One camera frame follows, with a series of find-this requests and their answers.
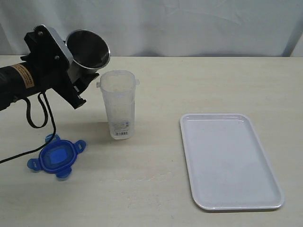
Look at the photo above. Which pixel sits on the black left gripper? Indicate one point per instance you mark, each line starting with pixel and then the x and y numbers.
pixel 49 74

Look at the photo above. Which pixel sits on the stainless steel cup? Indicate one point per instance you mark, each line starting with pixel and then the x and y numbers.
pixel 90 53

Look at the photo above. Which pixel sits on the blue plastic snap lid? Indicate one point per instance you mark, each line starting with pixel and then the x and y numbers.
pixel 57 157

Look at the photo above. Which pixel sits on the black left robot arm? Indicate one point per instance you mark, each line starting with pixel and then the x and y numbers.
pixel 15 82

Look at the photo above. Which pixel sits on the clear tall plastic container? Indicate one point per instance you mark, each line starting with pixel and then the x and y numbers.
pixel 118 91

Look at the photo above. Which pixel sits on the white backdrop curtain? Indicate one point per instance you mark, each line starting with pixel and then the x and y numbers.
pixel 164 27

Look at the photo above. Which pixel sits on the white rectangular plastic tray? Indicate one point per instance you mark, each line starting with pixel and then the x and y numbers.
pixel 227 166

